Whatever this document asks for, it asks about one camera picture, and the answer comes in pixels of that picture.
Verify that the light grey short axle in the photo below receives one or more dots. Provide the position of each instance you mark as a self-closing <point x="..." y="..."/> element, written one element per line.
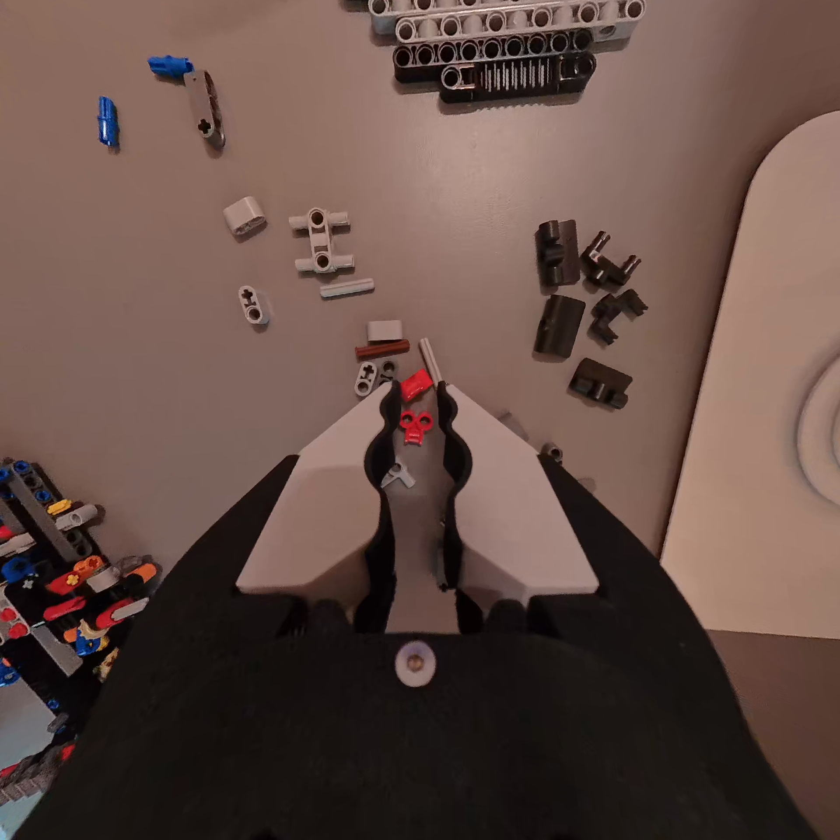
<point x="346" y="287"/>

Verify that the black double pin connector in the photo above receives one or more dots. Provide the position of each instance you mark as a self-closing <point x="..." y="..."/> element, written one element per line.
<point x="610" y="264"/>

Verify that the black angled lego connector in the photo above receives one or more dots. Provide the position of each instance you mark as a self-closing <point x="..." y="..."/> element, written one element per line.
<point x="617" y="313"/>

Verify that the light grey short lego block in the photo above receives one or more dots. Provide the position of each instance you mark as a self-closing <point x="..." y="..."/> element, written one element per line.
<point x="245" y="216"/>

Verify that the red three-hole lego piece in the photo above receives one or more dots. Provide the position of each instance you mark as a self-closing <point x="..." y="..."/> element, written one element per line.
<point x="415" y="426"/>

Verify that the grey curved lego panel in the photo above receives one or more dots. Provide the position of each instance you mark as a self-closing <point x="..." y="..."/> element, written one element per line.
<point x="513" y="425"/>

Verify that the white round plate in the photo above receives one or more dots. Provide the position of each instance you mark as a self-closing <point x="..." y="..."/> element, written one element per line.
<point x="820" y="426"/>

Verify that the red angled lego piece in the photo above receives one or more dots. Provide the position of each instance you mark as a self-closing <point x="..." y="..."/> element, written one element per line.
<point x="415" y="384"/>

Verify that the light grey long beam frame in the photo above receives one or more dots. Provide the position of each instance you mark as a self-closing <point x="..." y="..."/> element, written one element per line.
<point x="499" y="19"/>

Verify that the white rounded board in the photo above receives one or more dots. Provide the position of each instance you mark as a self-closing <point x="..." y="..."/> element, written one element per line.
<point x="741" y="407"/>

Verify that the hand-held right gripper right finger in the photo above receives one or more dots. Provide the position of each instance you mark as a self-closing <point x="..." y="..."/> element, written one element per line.
<point x="525" y="518"/>

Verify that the light grey two-hole liftarm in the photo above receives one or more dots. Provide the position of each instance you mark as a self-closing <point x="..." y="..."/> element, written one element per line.
<point x="254" y="305"/>

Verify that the dark grey lego connector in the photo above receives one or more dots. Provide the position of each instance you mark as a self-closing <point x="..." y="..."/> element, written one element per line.
<point x="551" y="451"/>

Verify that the dark grey small liftarm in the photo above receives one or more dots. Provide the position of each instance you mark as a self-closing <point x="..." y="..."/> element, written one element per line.
<point x="388" y="371"/>

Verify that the light grey small liftarm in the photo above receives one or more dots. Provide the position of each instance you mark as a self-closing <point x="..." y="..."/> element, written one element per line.
<point x="366" y="379"/>

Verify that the light grey smooth lego piece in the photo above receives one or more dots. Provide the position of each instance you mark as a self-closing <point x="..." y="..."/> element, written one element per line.
<point x="384" y="330"/>

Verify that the black curved lego block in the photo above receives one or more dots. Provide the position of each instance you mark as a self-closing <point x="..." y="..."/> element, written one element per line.
<point x="559" y="325"/>

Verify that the light grey small connector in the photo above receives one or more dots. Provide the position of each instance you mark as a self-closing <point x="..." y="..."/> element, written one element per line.
<point x="398" y="476"/>

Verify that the light grey thin axle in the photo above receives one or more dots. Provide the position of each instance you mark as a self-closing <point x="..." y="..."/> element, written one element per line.
<point x="430" y="359"/>

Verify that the blue lego pin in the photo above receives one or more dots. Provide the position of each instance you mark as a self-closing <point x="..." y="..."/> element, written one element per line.
<point x="169" y="65"/>
<point x="108" y="121"/>

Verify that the black clip lego block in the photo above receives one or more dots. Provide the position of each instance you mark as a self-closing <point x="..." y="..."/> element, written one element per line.
<point x="558" y="253"/>

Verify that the light grey H-shaped connector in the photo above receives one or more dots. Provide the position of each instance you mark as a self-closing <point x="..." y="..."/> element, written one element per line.
<point x="321" y="241"/>

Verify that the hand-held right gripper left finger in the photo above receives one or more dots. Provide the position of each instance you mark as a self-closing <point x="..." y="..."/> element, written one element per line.
<point x="308" y="518"/>

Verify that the black flat clip lego piece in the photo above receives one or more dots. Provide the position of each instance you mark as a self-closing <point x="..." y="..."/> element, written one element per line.
<point x="600" y="382"/>

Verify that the brown lego axle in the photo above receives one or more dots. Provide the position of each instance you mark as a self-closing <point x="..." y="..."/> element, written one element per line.
<point x="382" y="349"/>

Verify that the dark grey thin liftarm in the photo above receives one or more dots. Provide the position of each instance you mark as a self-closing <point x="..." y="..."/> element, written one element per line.
<point x="207" y="108"/>

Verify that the black grille lego panel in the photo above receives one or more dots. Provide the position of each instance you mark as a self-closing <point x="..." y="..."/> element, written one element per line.
<point x="518" y="79"/>

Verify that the partly built colourful lego model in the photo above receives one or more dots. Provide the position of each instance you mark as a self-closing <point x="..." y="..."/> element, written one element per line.
<point x="59" y="577"/>

